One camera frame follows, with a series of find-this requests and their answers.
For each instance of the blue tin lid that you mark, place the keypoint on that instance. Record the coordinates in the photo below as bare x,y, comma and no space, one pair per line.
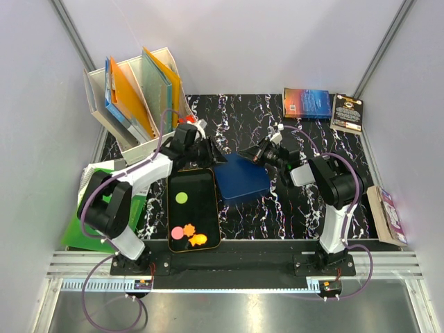
240,181

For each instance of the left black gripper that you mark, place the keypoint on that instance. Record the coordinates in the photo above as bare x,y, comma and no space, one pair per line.
213,155

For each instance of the blue binder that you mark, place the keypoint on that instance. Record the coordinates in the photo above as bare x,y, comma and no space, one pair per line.
120,112

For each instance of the green clip file folder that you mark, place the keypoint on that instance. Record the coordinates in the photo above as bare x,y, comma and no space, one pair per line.
74,237

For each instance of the red small box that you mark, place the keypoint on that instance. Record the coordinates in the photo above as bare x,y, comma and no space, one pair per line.
187,119

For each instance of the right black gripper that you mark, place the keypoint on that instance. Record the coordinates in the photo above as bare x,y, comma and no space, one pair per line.
254,152

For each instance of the orange fish cookie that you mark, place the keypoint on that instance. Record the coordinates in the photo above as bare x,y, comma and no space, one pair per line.
197,239

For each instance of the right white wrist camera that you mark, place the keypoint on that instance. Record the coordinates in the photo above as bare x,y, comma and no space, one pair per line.
275,133

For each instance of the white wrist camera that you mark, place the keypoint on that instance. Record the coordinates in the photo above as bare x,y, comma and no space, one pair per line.
275,133
201,124

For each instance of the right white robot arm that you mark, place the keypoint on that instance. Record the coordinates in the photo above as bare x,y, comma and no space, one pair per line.
337,182

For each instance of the white file organizer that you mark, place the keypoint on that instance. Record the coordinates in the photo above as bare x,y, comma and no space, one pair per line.
131,149

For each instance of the yellow orange folder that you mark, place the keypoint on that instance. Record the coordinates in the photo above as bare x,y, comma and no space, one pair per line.
164,59

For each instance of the black gold-rimmed tray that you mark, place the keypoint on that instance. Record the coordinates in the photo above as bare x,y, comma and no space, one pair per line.
200,210

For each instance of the green round cookie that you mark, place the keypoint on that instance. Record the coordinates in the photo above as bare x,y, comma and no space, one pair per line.
181,197

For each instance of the orange flower cookie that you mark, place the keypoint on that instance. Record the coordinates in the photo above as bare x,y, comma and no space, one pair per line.
189,230

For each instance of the black paperback book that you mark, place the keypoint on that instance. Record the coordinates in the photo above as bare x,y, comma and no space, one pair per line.
347,114

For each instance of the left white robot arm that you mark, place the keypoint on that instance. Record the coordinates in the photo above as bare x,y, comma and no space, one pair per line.
104,211

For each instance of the pink round cookie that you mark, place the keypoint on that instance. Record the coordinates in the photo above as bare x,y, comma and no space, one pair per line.
177,233

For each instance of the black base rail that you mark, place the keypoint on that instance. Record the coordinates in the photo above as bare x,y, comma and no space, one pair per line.
234,266

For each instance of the teal speckled folder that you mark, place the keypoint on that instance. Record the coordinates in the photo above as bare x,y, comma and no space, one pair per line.
157,90

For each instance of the blue orange book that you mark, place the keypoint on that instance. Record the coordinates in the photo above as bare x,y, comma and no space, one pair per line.
306,103

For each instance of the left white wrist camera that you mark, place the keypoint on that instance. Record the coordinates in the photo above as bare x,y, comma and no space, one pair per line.
201,124

